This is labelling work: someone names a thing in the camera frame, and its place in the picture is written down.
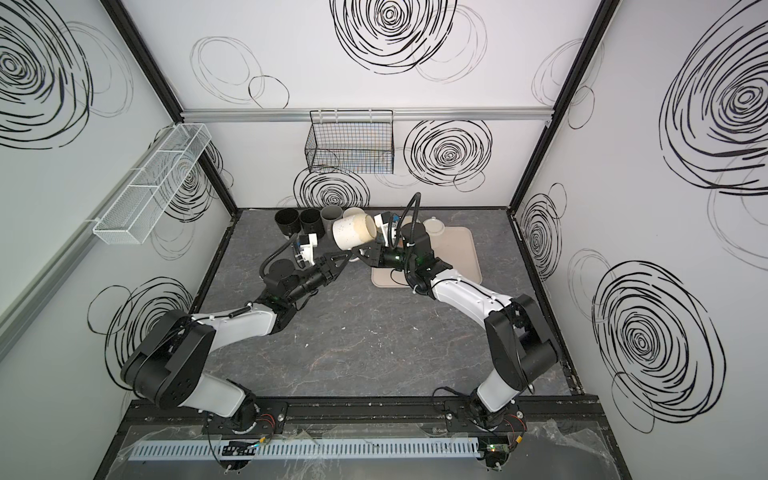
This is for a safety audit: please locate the white slotted cable duct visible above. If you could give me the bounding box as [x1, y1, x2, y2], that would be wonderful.
[127, 437, 481, 461]

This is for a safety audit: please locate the beige tan mug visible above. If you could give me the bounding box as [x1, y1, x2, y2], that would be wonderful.
[332, 213, 377, 250]

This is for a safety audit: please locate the white wire shelf basket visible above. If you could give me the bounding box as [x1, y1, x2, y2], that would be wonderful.
[92, 123, 212, 245]

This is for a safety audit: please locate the black corner frame post left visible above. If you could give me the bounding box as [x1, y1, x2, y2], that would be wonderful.
[99, 0, 239, 217]

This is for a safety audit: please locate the aluminium wall rail back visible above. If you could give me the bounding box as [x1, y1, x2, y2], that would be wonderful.
[181, 106, 554, 123]

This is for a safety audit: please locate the black corner frame post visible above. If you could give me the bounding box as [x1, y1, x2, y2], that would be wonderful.
[507, 0, 620, 214]
[99, 0, 239, 217]

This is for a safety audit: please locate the grey mug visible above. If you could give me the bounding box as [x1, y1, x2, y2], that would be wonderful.
[320, 205, 344, 236]

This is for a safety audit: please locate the aluminium wall rail left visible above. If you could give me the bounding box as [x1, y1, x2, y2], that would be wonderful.
[1, 122, 178, 360]

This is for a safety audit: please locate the beige plastic tray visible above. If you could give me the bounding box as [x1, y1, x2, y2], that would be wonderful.
[371, 227, 483, 289]

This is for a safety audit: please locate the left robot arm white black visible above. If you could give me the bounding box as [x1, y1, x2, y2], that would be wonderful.
[120, 234, 352, 434]

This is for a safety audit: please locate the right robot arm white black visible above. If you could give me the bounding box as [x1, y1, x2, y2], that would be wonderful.
[353, 223, 561, 430]

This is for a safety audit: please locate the aluminium wall rail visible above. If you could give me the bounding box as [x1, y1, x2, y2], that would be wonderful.
[181, 106, 554, 123]
[1, 122, 178, 360]

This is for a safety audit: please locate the white black mug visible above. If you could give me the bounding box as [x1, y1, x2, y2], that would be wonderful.
[274, 208, 302, 239]

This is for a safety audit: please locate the black wire hanging basket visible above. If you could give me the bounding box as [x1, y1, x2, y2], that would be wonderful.
[304, 109, 396, 176]

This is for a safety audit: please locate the cream white mug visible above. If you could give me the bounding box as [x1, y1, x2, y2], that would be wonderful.
[422, 217, 446, 237]

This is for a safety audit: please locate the black corner frame post right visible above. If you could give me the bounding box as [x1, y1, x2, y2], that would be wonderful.
[507, 0, 620, 214]

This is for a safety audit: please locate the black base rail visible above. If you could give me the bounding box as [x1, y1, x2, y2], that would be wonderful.
[117, 395, 608, 439]

